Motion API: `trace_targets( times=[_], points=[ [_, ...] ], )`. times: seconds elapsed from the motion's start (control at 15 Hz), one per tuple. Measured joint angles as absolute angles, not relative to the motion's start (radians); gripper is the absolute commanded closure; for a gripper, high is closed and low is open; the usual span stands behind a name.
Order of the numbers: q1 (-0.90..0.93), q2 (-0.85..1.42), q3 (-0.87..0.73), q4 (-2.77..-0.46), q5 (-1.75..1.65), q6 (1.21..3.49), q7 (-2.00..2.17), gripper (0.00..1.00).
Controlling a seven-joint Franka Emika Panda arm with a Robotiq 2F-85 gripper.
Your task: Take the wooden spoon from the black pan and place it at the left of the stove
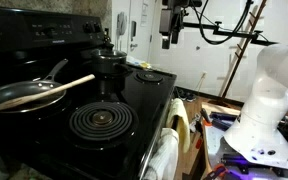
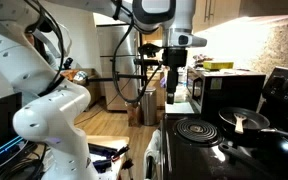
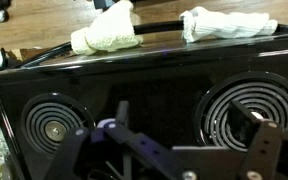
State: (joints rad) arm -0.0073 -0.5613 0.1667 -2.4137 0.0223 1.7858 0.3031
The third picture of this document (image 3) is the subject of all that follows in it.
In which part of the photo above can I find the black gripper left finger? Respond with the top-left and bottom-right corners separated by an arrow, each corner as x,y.
45,100 -> 185,180

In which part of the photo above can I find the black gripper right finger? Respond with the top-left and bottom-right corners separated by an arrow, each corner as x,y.
228,99 -> 283,180

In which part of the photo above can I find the black electric stove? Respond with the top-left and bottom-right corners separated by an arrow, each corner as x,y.
0,21 -> 288,180

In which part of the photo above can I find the large coil burner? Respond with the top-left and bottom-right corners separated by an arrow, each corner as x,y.
193,71 -> 288,153

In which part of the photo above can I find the small coil burner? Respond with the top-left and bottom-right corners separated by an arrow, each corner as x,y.
20,92 -> 97,158

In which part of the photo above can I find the white towel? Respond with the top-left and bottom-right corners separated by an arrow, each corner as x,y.
178,5 -> 279,44

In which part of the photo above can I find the black oven door handle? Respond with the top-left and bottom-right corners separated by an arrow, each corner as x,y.
13,19 -> 288,68

